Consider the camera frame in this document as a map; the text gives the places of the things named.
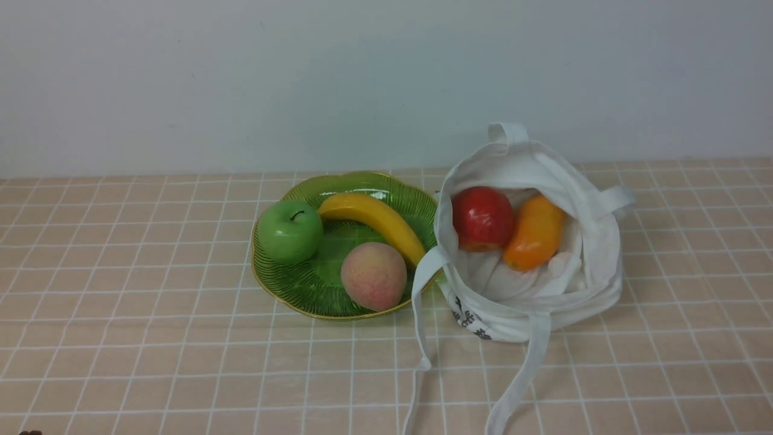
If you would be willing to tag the yellow banana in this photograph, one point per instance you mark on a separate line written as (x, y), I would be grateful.
(352, 206)

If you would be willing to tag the green apple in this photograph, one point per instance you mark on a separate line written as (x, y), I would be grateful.
(290, 232)

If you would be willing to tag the green glass leaf plate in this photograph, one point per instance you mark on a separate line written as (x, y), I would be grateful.
(306, 277)

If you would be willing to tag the pink peach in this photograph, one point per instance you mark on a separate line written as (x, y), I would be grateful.
(374, 276)

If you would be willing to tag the red apple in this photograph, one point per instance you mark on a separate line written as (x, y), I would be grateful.
(483, 219)

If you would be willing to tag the white cloth tote bag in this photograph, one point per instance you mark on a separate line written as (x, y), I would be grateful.
(496, 303)

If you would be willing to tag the orange yellow mango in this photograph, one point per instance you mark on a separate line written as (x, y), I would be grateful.
(537, 236)

